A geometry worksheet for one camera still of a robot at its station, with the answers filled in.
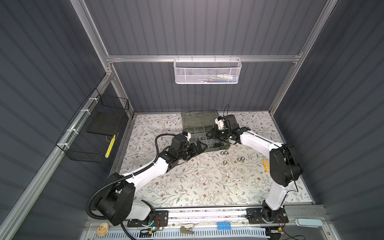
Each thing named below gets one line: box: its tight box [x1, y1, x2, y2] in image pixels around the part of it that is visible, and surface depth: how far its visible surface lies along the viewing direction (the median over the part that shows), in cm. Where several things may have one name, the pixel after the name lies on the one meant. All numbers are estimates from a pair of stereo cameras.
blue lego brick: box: [217, 222, 232, 230], surface depth 72 cm
